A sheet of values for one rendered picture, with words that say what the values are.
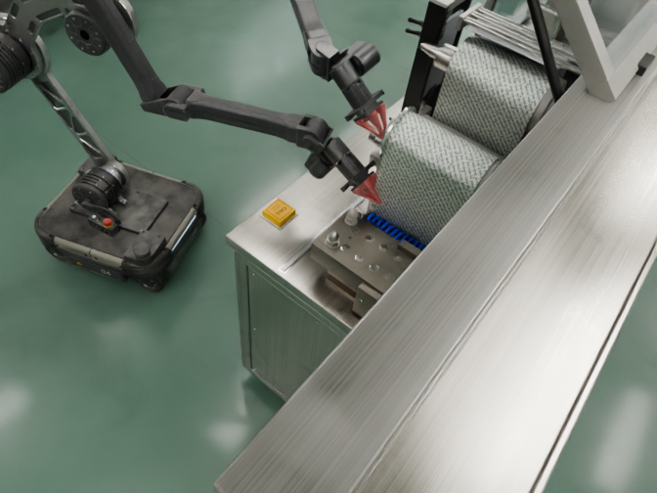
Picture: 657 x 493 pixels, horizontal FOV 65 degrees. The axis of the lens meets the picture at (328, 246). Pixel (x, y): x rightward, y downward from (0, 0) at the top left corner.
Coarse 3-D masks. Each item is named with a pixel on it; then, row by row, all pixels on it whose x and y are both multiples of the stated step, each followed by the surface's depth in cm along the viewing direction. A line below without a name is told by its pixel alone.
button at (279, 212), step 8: (280, 200) 153; (264, 208) 151; (272, 208) 151; (280, 208) 151; (288, 208) 151; (264, 216) 152; (272, 216) 149; (280, 216) 149; (288, 216) 150; (280, 224) 149
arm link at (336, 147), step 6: (330, 138) 133; (336, 138) 132; (330, 144) 132; (336, 144) 132; (342, 144) 133; (324, 150) 133; (330, 150) 132; (336, 150) 132; (342, 150) 132; (348, 150) 133; (324, 156) 136; (330, 156) 133; (336, 156) 132; (342, 156) 132; (348, 156) 134; (330, 162) 137; (336, 162) 136; (342, 162) 133
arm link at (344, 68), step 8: (352, 56) 123; (336, 64) 123; (344, 64) 121; (352, 64) 125; (360, 64) 124; (336, 72) 122; (344, 72) 122; (352, 72) 122; (336, 80) 123; (344, 80) 122; (352, 80) 122; (344, 88) 123
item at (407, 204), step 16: (384, 176) 129; (400, 176) 125; (384, 192) 132; (400, 192) 128; (416, 192) 125; (384, 208) 136; (400, 208) 132; (416, 208) 128; (432, 208) 125; (448, 208) 121; (400, 224) 136; (416, 224) 132; (432, 224) 128; (416, 240) 135
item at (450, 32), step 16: (432, 0) 130; (448, 0) 131; (464, 0) 139; (432, 16) 132; (448, 16) 133; (432, 32) 135; (448, 32) 141; (416, 48) 140; (416, 64) 143; (432, 64) 144; (416, 80) 147; (432, 80) 151; (416, 96) 150; (432, 96) 164; (416, 112) 154; (432, 112) 167
